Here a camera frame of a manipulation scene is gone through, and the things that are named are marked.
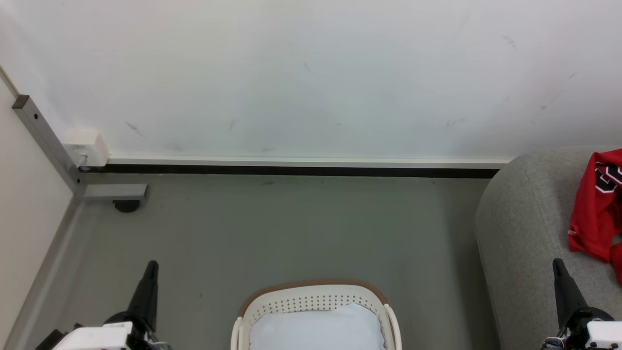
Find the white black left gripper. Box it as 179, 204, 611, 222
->
52, 261, 159, 350

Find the black and white baseboard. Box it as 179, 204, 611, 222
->
80, 156, 515, 179

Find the light blue cloth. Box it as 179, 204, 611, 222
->
250, 303, 387, 350

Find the cream perforated laundry basket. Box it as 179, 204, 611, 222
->
230, 279, 403, 350

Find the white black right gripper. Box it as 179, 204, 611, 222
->
552, 258, 622, 350

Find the grey fabric sofa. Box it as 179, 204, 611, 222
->
475, 146, 622, 350

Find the beige partition panel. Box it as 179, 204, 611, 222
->
0, 70, 74, 343

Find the white wall socket box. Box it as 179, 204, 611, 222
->
62, 132, 110, 169

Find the red clothing with print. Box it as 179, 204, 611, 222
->
568, 149, 622, 285

